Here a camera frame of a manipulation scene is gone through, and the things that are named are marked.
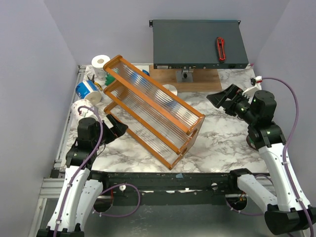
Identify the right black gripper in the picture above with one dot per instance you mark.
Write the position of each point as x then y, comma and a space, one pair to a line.
230, 99

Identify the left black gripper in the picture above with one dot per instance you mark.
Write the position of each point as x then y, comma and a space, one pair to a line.
118, 129

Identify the red-dotted paper roll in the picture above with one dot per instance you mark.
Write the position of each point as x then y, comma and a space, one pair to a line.
79, 104

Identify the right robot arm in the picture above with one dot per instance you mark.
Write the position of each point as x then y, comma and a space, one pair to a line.
288, 210

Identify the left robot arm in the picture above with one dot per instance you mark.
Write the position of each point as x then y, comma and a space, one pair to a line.
81, 185

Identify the white roll behind shelf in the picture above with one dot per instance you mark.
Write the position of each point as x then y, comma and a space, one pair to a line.
171, 88

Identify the orange wooden shelf rack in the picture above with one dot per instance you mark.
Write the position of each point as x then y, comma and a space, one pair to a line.
157, 119

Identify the blue object behind shelf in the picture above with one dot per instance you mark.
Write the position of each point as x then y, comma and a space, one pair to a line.
146, 72

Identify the brown wooden board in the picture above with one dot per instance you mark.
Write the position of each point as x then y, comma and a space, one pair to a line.
204, 80

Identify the blue wrapped paper roll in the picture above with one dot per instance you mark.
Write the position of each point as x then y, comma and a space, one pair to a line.
88, 91

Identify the black yellow pliers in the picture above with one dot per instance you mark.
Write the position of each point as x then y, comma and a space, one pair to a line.
92, 79

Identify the small green object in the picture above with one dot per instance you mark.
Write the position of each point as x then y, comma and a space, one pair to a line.
109, 79

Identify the red black utility knife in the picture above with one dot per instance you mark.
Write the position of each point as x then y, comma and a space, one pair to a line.
220, 43

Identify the plain white paper roll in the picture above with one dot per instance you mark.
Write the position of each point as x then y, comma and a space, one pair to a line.
97, 63

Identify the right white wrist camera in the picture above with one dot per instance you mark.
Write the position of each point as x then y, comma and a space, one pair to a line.
256, 86

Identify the grey metal stand bracket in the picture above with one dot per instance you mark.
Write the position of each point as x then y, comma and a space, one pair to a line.
184, 75

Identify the dark grey rack-mount device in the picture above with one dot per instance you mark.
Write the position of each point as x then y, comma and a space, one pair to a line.
191, 44

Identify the aluminium frame rail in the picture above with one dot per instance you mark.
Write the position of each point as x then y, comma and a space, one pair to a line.
51, 185

